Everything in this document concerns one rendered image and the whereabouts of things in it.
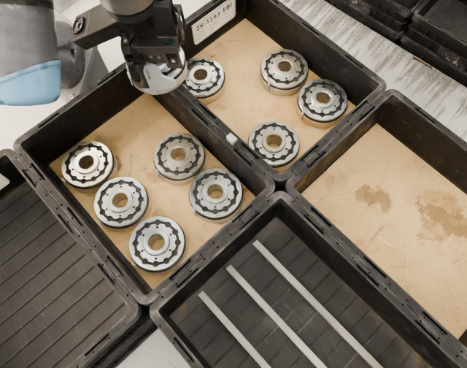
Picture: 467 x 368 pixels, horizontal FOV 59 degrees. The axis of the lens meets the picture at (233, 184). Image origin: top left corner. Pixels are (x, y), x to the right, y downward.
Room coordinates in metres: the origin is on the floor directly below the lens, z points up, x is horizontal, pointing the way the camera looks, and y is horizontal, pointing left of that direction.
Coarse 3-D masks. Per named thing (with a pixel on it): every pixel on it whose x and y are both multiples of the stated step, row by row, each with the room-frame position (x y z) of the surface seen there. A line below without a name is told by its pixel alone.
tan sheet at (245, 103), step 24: (240, 24) 0.72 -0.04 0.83; (216, 48) 0.65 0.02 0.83; (240, 48) 0.65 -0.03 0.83; (264, 48) 0.64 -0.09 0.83; (240, 72) 0.58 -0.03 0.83; (312, 72) 0.57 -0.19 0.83; (240, 96) 0.51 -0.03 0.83; (264, 96) 0.51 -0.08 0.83; (288, 96) 0.51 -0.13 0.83; (240, 120) 0.45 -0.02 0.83; (264, 120) 0.45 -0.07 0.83; (288, 120) 0.45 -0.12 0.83; (312, 144) 0.39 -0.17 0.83
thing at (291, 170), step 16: (272, 0) 0.69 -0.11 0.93; (192, 16) 0.65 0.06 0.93; (288, 16) 0.64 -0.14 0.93; (320, 32) 0.59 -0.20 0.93; (336, 48) 0.55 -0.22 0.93; (352, 64) 0.51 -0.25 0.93; (384, 80) 0.46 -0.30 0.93; (192, 96) 0.45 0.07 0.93; (368, 96) 0.43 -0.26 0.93; (352, 112) 0.40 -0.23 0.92; (224, 128) 0.38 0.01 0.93; (336, 128) 0.37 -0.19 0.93; (240, 144) 0.35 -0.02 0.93; (320, 144) 0.34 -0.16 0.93; (256, 160) 0.31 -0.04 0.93; (304, 160) 0.31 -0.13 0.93; (272, 176) 0.28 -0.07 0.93; (288, 176) 0.28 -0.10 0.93
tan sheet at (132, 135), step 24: (144, 96) 0.53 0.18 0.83; (120, 120) 0.47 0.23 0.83; (144, 120) 0.47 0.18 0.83; (168, 120) 0.47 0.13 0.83; (120, 144) 0.42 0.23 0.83; (144, 144) 0.41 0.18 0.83; (120, 168) 0.36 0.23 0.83; (144, 168) 0.36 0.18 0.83; (72, 192) 0.31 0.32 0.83; (96, 192) 0.31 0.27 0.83; (168, 192) 0.30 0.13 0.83; (216, 192) 0.29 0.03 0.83; (96, 216) 0.26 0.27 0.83; (168, 216) 0.25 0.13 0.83; (192, 216) 0.25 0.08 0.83; (120, 240) 0.21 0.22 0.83; (192, 240) 0.20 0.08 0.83
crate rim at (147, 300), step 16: (80, 96) 0.47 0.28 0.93; (176, 96) 0.46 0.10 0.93; (64, 112) 0.44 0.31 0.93; (192, 112) 0.42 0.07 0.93; (32, 128) 0.41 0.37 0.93; (208, 128) 0.38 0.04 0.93; (16, 144) 0.37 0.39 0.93; (224, 144) 0.35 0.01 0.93; (32, 160) 0.34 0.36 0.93; (240, 160) 0.32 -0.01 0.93; (48, 192) 0.27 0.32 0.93; (272, 192) 0.25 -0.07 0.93; (64, 208) 0.24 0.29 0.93; (80, 224) 0.22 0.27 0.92; (96, 240) 0.18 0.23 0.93; (208, 240) 0.17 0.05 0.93; (112, 256) 0.16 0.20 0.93; (192, 256) 0.15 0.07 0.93; (128, 288) 0.10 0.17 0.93; (160, 288) 0.10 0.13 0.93; (144, 304) 0.08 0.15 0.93
